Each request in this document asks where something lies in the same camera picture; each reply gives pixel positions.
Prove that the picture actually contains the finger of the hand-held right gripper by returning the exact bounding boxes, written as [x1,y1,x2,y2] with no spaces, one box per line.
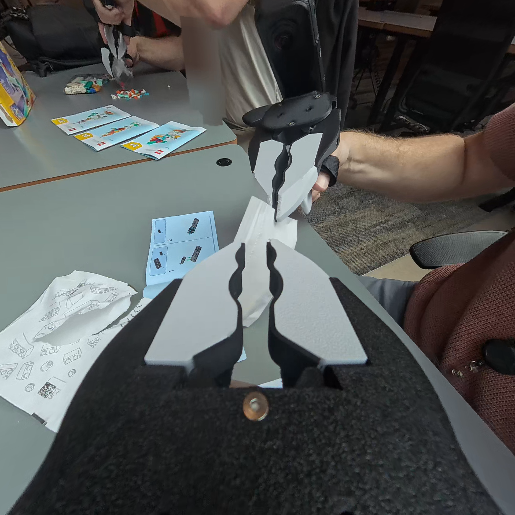
[275,166,319,223]
[253,133,323,208]

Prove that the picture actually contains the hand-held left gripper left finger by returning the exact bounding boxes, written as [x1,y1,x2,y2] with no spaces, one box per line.
[144,242,246,388]

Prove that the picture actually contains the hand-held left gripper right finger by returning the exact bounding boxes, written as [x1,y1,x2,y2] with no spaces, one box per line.
[266,240,369,388]

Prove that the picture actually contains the small plain white paper bag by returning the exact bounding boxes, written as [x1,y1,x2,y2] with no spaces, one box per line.
[234,196,299,327]

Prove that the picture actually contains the white brick-print paper bag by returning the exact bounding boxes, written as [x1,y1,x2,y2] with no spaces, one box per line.
[0,270,151,432]

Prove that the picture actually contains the person's right forearm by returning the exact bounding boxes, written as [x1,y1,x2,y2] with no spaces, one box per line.
[348,105,515,204]

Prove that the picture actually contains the another person's forearm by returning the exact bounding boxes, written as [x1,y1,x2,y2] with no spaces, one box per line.
[131,35,186,72]

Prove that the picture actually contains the neighbouring grey desk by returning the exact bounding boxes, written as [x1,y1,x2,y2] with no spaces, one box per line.
[0,60,238,192]

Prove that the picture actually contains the person's right hand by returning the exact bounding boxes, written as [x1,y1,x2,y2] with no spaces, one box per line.
[311,131,352,203]

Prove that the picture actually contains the blue instruction booklet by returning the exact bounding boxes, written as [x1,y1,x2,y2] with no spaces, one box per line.
[144,210,247,363]

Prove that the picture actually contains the person's grey trousers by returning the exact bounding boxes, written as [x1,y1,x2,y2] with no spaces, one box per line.
[357,275,420,327]

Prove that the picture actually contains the colourful instruction booklet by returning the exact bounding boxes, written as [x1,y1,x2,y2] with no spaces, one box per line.
[51,105,132,136]
[74,116,160,152]
[121,121,207,161]

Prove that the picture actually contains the wooden table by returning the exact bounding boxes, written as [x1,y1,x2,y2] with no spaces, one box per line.
[357,7,438,39]

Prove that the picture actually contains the person's red sweater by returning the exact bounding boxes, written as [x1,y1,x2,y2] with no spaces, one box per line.
[403,233,515,456]

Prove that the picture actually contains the black office chair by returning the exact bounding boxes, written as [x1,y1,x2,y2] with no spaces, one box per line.
[378,0,515,134]

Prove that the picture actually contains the pile of loose bricks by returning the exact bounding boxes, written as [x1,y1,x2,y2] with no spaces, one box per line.
[111,87,150,101]

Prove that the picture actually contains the black chair armrest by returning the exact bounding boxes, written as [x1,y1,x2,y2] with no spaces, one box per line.
[410,230,509,270]

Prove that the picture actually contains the black clip-on microphone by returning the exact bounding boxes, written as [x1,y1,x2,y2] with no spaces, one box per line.
[451,339,515,378]

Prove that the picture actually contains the clear bag of bricks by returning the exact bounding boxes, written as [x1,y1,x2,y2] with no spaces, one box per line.
[64,73,112,95]

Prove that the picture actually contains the black backpack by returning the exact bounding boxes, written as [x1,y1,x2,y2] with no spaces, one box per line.
[6,4,106,78]

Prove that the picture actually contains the yellow toy box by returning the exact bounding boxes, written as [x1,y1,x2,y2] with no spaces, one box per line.
[0,40,36,128]

